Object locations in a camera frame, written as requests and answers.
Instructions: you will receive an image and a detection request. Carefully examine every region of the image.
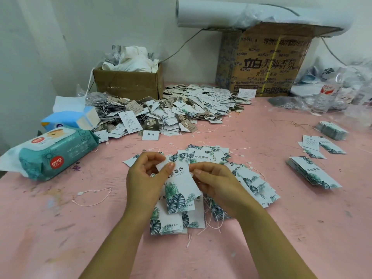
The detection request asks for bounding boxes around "person's left hand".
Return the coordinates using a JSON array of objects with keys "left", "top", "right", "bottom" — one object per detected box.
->
[{"left": 126, "top": 152, "right": 175, "bottom": 214}]

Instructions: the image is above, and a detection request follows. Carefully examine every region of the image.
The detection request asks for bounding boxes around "person's right hand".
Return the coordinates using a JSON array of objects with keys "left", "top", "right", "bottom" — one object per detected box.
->
[{"left": 189, "top": 162, "right": 253, "bottom": 219}]

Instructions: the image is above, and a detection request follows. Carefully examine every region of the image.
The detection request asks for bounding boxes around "leaf print hang tag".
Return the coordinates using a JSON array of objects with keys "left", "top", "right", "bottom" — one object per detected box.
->
[{"left": 155, "top": 160, "right": 203, "bottom": 215}]

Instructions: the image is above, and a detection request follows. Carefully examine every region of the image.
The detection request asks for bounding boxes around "person's right forearm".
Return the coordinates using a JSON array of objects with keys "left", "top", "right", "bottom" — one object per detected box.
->
[{"left": 231, "top": 200, "right": 319, "bottom": 279}]

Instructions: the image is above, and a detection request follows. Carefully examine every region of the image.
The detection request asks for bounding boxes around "person's left forearm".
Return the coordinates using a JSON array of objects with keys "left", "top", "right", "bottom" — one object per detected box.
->
[{"left": 78, "top": 208, "right": 156, "bottom": 279}]

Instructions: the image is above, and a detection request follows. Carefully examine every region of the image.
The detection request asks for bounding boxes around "pile of leaf print tags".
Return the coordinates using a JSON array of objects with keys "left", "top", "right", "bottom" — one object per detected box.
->
[{"left": 122, "top": 143, "right": 281, "bottom": 236}]

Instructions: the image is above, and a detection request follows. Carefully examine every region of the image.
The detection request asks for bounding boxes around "heap of grey white tags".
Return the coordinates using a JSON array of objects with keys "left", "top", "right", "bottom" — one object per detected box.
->
[{"left": 87, "top": 84, "right": 254, "bottom": 143}]

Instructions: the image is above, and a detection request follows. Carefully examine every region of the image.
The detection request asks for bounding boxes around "white card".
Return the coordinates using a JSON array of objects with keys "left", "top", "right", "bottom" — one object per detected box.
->
[{"left": 237, "top": 88, "right": 257, "bottom": 99}]

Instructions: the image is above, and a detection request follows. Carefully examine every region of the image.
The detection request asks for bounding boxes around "small open cardboard box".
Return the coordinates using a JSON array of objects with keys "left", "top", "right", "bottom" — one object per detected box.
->
[{"left": 92, "top": 61, "right": 165, "bottom": 101}]

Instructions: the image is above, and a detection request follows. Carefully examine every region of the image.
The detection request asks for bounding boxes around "blue tissue pack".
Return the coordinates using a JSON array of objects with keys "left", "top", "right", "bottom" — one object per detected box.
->
[{"left": 40, "top": 96, "right": 102, "bottom": 132}]

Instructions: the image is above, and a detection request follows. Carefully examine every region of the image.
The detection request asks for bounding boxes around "long stack of leaf tags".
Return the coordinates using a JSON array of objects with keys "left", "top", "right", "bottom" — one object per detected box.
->
[{"left": 286, "top": 156, "right": 342, "bottom": 190}]

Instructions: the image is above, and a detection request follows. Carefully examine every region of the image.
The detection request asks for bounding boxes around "teal wet wipes pack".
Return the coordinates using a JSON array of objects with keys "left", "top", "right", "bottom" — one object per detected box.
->
[{"left": 0, "top": 127, "right": 100, "bottom": 182}]

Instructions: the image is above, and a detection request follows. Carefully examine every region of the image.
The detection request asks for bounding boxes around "crumpled white cloth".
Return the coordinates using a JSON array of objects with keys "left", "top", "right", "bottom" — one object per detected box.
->
[{"left": 101, "top": 45, "right": 160, "bottom": 74}]

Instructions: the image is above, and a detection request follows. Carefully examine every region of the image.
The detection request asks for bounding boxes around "spread stack of tags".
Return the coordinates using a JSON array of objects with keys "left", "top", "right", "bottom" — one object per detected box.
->
[{"left": 297, "top": 135, "right": 347, "bottom": 159}]

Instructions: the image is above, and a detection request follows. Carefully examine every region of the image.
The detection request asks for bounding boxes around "large printed cardboard box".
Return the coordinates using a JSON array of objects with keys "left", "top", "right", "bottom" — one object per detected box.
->
[{"left": 216, "top": 21, "right": 314, "bottom": 98}]

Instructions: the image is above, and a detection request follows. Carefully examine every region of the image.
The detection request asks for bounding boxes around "small stack of tags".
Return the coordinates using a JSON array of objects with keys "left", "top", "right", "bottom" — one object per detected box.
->
[{"left": 315, "top": 121, "right": 349, "bottom": 141}]

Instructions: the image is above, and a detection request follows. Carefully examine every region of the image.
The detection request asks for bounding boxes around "clear plastic bottle red label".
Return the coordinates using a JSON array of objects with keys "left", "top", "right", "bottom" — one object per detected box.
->
[{"left": 313, "top": 75, "right": 344, "bottom": 115}]

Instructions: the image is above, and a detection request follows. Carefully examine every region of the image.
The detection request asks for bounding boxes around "white paper roll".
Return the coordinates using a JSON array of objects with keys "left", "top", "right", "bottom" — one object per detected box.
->
[{"left": 175, "top": 0, "right": 354, "bottom": 37}]

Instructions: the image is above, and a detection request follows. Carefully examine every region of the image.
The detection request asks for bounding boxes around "heap of clear plastic bags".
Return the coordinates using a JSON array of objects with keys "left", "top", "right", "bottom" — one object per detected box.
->
[{"left": 269, "top": 62, "right": 372, "bottom": 114}]

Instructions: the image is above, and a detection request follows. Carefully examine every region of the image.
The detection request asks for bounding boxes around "white string loop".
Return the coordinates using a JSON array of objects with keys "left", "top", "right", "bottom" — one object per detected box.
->
[{"left": 71, "top": 187, "right": 112, "bottom": 207}]

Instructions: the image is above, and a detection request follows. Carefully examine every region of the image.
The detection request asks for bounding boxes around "brown string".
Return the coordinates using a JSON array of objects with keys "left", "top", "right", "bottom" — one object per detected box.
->
[{"left": 270, "top": 119, "right": 318, "bottom": 134}]

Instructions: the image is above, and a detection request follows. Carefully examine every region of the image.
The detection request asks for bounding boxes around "grey cable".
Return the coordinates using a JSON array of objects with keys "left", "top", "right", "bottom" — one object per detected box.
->
[{"left": 159, "top": 5, "right": 349, "bottom": 67}]

